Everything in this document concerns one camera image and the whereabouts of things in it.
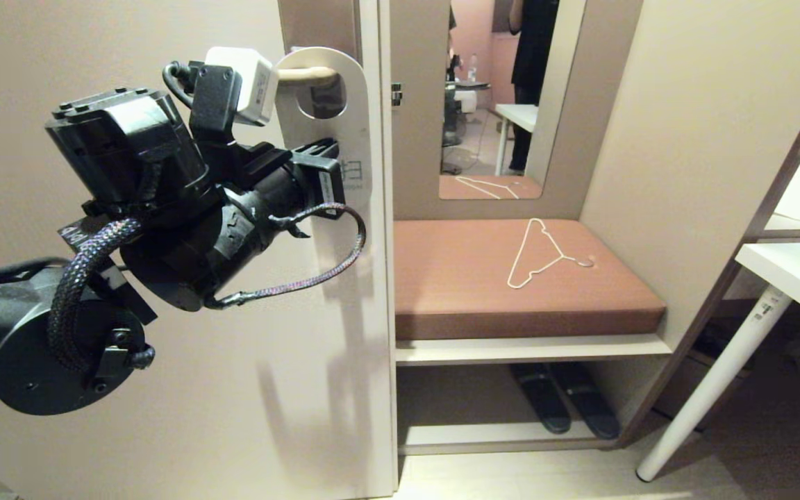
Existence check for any wall mirror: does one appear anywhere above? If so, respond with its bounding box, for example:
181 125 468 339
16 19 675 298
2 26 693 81
438 0 588 201

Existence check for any black slipper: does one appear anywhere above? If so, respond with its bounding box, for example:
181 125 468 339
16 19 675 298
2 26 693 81
551 361 622 440
510 362 573 435

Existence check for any beige door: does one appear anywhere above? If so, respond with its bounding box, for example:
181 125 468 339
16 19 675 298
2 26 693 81
0 0 399 500

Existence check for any white table with round leg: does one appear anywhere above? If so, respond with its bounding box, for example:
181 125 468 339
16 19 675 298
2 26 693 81
635 241 800 483

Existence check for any white door hanger sign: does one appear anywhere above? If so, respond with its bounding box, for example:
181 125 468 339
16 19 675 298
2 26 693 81
274 47 374 233

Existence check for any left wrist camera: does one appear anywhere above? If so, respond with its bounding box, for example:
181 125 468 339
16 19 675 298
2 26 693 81
162 47 280 167

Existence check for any beige door handle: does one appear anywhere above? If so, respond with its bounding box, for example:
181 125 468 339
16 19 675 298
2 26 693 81
276 66 339 88

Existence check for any white clothes hanger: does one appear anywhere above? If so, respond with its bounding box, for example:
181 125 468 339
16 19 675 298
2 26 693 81
507 217 596 290

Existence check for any beige bench shelf unit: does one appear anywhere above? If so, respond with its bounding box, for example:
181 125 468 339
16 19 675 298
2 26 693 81
378 0 800 457

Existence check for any brown bench cushion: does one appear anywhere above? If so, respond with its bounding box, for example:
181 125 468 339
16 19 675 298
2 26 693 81
394 218 668 341

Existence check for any black cable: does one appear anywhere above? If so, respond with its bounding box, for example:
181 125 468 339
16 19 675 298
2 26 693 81
204 201 367 310

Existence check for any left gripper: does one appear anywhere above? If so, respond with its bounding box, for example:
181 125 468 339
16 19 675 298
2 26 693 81
223 137 347 254

